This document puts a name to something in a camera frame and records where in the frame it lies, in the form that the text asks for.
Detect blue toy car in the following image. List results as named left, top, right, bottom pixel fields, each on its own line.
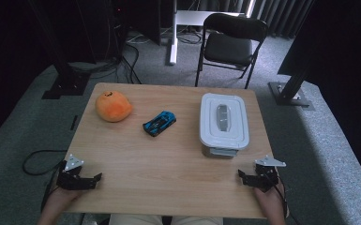
left=142, top=110, right=177, bottom=138

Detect white storage box lid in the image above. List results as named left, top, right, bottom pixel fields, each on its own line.
left=199, top=92, right=250, bottom=151

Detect person's left hand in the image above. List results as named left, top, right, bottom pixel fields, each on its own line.
left=45, top=187, right=83, bottom=217

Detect black curtain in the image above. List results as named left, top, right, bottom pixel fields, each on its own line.
left=277, top=0, right=361, bottom=195

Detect bundle of black cables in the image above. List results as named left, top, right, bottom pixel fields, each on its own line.
left=68, top=27, right=143, bottom=85

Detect person's right hand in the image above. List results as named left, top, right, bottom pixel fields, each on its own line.
left=252, top=182, right=287, bottom=217

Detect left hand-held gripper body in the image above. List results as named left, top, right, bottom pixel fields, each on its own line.
left=55, top=153, right=84, bottom=190

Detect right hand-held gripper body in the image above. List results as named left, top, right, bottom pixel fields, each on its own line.
left=254, top=155, right=287, bottom=193

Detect black looped floor cable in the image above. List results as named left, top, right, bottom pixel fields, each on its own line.
left=22, top=149, right=68, bottom=176

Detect black metal stand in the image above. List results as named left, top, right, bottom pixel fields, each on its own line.
left=27, top=0, right=92, bottom=100
left=267, top=67, right=316, bottom=111

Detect right hand-held gripper cable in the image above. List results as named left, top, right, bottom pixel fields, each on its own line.
left=273, top=176, right=290, bottom=219

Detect orange plush toy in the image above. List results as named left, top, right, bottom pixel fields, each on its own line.
left=94, top=90, right=134, bottom=123

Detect hand-held gripper cable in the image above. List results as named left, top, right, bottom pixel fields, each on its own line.
left=40, top=160, right=68, bottom=214
left=273, top=176, right=290, bottom=219

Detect translucent grey storage box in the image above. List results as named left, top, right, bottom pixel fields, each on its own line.
left=201, top=144, right=242, bottom=159

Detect left hand-held gripper cable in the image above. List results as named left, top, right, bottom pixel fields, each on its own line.
left=40, top=160, right=68, bottom=214

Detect white desk frame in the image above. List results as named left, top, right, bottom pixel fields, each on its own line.
left=168, top=0, right=255, bottom=66

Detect person's legs in beige trousers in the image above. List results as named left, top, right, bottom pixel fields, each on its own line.
left=108, top=213, right=224, bottom=225

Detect grey curtain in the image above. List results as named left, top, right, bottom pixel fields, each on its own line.
left=249, top=0, right=314, bottom=39

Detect black folding chair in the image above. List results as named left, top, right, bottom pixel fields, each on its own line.
left=194, top=12, right=269, bottom=90

